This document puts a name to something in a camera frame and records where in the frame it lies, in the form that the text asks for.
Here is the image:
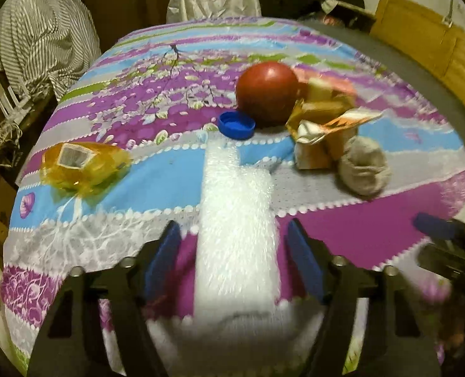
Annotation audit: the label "white router with antennas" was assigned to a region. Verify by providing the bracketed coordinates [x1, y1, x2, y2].
[0, 80, 31, 116]

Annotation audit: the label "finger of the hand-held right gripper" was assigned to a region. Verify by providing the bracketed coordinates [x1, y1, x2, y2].
[412, 212, 465, 244]
[417, 243, 465, 283]

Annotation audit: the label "grey sock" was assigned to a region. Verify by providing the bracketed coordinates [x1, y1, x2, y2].
[338, 137, 392, 197]

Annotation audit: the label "wooden headboard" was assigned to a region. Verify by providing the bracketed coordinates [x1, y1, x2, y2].
[368, 0, 465, 134]

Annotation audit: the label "white foam sheet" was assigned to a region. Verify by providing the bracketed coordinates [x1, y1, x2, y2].
[195, 131, 282, 317]

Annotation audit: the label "pale orange wrapper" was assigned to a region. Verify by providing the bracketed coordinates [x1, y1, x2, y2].
[293, 67, 357, 95]

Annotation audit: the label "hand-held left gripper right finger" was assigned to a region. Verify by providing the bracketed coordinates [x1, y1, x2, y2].
[287, 219, 441, 377]

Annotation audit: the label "striped purple green blanket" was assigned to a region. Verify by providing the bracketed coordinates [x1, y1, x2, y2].
[0, 16, 465, 377]

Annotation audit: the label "orange white wrapper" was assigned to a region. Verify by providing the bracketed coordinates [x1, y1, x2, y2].
[287, 109, 384, 146]

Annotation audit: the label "yellow plastic wrapper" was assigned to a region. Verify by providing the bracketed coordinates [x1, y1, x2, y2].
[39, 142, 133, 197]

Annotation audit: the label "red apple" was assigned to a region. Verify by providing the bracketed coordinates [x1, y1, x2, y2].
[236, 62, 299, 123]

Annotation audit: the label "tangled white cables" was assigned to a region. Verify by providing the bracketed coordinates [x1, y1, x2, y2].
[0, 118, 23, 158]

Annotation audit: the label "grey white striped cloth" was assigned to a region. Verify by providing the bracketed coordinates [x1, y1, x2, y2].
[0, 0, 101, 101]

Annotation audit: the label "white wall cable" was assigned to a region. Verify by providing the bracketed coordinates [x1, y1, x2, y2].
[444, 0, 458, 29]

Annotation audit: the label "blue bottle cap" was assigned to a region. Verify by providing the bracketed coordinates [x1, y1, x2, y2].
[218, 111, 256, 139]

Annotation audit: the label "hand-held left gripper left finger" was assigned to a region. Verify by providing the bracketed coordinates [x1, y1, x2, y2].
[27, 220, 182, 377]

